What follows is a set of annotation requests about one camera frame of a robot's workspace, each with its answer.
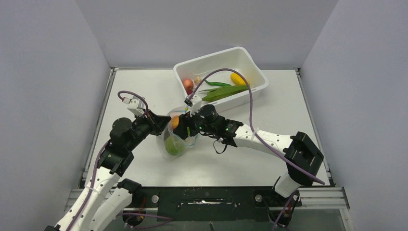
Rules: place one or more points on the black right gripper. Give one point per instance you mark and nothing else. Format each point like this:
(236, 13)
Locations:
(186, 121)

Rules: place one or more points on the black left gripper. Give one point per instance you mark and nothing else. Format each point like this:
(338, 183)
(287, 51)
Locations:
(156, 122)

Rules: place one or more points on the orange peach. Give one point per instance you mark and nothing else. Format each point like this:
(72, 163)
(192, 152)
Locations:
(174, 122)

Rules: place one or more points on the green cabbage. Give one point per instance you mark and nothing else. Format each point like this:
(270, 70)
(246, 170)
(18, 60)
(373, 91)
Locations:
(174, 146)

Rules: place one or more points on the clear zip top bag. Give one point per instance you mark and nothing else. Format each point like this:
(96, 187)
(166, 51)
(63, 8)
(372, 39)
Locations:
(168, 132)

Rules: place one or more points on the beige garlic bulb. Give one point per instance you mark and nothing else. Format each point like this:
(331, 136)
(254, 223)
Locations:
(197, 80)

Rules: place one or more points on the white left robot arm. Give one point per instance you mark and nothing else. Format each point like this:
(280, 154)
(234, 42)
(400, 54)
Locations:
(106, 194)

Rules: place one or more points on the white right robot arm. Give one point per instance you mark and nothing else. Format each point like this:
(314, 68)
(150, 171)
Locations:
(300, 154)

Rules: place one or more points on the green leafy vegetable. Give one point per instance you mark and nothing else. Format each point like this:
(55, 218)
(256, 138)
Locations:
(219, 93)

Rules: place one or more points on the green chili pepper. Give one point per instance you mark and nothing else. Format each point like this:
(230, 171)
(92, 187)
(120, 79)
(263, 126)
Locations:
(218, 84)

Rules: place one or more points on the white plastic bin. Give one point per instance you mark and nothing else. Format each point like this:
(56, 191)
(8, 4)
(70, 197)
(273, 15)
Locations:
(237, 59)

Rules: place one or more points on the yellow mango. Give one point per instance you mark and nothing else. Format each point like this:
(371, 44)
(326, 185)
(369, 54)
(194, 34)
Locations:
(238, 80)

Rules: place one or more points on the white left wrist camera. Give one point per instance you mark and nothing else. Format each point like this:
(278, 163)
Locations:
(135, 105)

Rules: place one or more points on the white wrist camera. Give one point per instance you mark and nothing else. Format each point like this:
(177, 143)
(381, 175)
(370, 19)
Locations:
(194, 103)
(135, 105)

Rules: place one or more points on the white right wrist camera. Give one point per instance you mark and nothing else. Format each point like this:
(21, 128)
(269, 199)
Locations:
(194, 103)

